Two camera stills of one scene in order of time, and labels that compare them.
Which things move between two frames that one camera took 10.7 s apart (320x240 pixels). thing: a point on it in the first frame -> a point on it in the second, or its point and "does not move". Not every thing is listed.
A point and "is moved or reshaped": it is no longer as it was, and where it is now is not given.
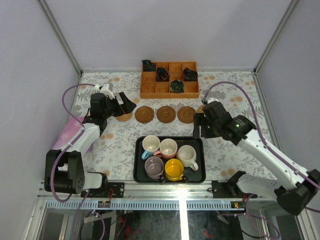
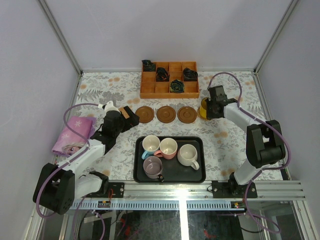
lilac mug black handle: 154,167 does not move
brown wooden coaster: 185,114 does not move
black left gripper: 119,106 -> 124,120
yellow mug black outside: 174,169 is moved or reshaped
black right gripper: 199,120 -> 214,116
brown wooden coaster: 144,114 does not move
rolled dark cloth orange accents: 162,74 does not move
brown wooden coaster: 166,114 does not move
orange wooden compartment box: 171,80 does not move
